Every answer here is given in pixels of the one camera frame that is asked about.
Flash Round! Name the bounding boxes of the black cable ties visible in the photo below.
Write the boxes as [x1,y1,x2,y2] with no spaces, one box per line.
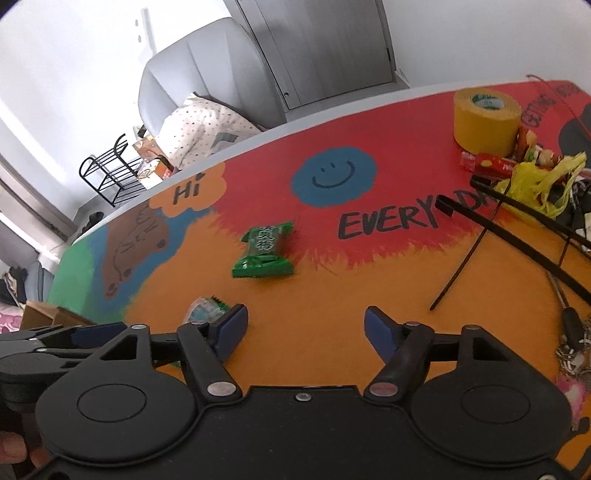
[436,195,591,308]

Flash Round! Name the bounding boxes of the colourful candy packet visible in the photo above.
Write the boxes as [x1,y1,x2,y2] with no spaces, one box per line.
[516,127,561,164]

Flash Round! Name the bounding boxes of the pink keychain charm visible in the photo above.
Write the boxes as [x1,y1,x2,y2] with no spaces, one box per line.
[556,371,585,430]

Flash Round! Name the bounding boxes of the yellow plastic bag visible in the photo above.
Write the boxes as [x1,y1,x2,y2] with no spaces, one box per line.
[496,153,588,220]

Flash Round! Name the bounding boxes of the pink floral cloth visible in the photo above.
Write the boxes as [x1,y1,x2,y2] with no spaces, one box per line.
[0,309,24,335]

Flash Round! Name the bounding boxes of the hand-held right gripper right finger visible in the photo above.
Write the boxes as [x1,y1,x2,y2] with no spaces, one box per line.
[364,305,525,409]

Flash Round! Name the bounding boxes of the dark green snack packet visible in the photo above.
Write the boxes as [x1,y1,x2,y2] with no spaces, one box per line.
[232,222,295,279]

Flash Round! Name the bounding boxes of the brown cardboard box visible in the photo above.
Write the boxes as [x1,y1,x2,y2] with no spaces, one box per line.
[21,301,98,330]

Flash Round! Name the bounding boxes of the grey upholstered chair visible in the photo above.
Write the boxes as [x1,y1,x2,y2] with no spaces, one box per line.
[139,17,287,139]

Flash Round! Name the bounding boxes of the person's left hand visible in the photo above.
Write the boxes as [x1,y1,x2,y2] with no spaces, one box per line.
[0,431,51,468]

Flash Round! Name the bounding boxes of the bunch of keys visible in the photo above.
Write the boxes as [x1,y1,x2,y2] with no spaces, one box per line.
[547,272,591,374]

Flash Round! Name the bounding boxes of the dark cloth pile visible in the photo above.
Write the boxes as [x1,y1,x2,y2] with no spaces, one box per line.
[4,265,31,305]

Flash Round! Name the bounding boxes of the red biscuit packet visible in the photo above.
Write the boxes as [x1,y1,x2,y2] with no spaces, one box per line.
[459,152,520,178]

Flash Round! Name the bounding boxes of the black plastic hanger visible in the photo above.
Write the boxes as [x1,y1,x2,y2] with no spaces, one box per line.
[470,175,591,252]

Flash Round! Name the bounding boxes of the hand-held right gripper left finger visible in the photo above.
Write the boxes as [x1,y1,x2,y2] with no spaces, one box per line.
[99,304,250,409]

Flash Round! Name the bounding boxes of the black wire rack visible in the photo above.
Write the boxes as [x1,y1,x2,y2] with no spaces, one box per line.
[79,134,153,206]

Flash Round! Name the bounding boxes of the grey metal cabinet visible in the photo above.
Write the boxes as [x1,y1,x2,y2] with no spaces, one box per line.
[224,0,411,123]

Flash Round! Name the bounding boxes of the thin black wire hook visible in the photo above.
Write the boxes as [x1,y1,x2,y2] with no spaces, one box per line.
[430,182,511,311]

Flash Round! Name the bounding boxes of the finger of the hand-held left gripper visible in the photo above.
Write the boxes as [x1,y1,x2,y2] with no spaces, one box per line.
[0,348,100,377]
[0,323,127,354]

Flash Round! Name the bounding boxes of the white wall coat rack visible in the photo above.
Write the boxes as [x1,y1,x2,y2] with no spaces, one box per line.
[131,8,151,47]

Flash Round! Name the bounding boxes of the pale blue snack packet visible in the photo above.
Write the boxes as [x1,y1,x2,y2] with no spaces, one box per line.
[182,295,232,326]

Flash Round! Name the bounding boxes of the white dotted pillow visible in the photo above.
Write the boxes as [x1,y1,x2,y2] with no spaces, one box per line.
[157,92,262,169]

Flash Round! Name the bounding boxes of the black cable bundle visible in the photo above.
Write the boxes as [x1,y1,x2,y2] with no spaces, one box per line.
[561,175,591,241]

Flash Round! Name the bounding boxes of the yellow tape roll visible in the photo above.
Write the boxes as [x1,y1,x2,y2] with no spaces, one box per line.
[452,88,522,158]

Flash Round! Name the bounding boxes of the colourful printed table mat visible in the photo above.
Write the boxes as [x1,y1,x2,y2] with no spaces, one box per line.
[46,79,591,480]

